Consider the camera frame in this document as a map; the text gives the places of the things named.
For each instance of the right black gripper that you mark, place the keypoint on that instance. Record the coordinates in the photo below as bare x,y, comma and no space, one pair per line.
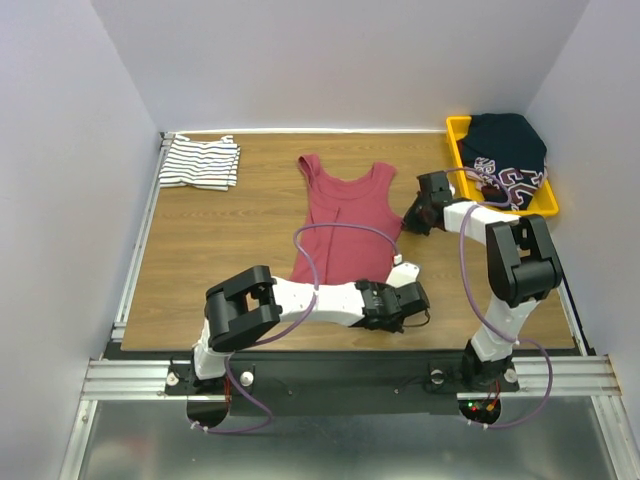
417,215

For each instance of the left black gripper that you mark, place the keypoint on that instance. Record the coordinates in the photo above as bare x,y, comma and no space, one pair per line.
396,327

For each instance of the maroon red tank top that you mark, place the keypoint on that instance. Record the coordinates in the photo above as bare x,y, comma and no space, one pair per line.
352,227

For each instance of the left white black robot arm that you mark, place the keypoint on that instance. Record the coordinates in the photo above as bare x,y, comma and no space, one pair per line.
240,311

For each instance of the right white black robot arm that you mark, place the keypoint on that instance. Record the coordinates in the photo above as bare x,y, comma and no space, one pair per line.
523,267

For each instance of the navy printed tank top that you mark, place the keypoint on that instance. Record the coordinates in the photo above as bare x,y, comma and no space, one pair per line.
506,158

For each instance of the striped white folded tank top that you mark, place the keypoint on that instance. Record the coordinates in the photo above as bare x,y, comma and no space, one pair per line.
208,165

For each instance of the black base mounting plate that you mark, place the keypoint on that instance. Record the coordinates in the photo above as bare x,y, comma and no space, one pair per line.
297,383

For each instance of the yellow plastic tray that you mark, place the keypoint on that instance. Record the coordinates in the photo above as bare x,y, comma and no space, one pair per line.
544,202

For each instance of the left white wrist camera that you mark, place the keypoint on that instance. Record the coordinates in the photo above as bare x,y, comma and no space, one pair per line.
402,272

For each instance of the aluminium rail frame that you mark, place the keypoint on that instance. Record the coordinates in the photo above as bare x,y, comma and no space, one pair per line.
195,238

